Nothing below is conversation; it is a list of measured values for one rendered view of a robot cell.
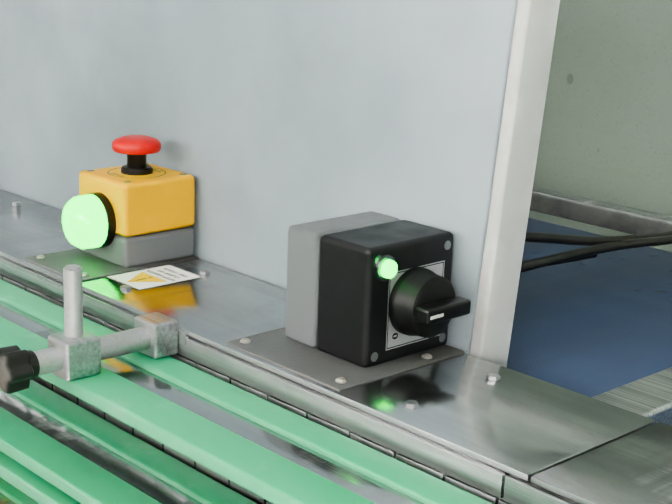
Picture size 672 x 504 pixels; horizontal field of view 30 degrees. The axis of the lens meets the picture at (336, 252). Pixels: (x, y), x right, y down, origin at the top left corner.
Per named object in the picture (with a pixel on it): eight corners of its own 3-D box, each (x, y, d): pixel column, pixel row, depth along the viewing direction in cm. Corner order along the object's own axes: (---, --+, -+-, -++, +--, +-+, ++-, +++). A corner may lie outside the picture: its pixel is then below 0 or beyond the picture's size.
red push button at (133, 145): (102, 175, 104) (102, 135, 103) (143, 170, 106) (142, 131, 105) (130, 184, 101) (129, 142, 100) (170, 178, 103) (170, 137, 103)
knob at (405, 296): (433, 326, 83) (472, 339, 81) (386, 340, 80) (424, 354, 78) (437, 261, 82) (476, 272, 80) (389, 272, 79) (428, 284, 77)
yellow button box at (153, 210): (152, 239, 110) (78, 251, 105) (151, 155, 108) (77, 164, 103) (200, 256, 105) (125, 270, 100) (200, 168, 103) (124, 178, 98)
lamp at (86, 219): (86, 240, 104) (54, 246, 102) (85, 187, 103) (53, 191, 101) (116, 252, 101) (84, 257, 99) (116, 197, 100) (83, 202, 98)
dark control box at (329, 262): (371, 315, 91) (282, 338, 85) (375, 208, 89) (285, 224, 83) (455, 345, 85) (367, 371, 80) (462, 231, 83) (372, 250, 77)
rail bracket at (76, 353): (156, 342, 89) (-17, 383, 80) (155, 242, 87) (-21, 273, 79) (189, 357, 87) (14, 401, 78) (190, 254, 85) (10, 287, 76)
